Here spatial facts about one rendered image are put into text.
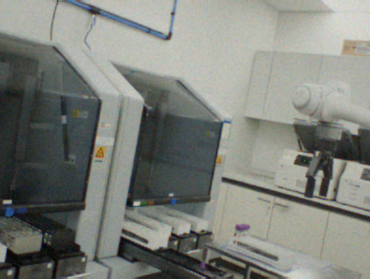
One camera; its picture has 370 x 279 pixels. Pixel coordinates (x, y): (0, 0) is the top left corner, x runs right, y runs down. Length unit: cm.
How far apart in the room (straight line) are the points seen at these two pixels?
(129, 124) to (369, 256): 258
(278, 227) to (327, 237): 45
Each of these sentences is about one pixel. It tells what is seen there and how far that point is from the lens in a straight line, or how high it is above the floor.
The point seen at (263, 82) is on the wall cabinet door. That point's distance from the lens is 470.
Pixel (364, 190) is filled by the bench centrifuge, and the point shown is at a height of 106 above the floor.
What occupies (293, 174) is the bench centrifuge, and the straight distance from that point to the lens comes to 416.
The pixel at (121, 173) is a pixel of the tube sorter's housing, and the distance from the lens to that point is 193.
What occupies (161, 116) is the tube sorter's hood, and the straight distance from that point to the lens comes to 203.
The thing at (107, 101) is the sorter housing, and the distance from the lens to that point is 181.
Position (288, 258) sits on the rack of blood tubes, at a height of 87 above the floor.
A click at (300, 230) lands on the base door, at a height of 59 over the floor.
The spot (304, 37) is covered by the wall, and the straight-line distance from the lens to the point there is 500.
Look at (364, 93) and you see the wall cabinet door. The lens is 430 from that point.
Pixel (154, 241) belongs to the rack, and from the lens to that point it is 195.
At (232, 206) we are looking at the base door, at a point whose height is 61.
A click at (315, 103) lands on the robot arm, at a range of 149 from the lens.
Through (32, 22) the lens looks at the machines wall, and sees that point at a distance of 292.
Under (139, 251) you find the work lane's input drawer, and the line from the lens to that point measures 199.
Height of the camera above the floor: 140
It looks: 3 degrees down
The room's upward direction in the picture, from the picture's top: 10 degrees clockwise
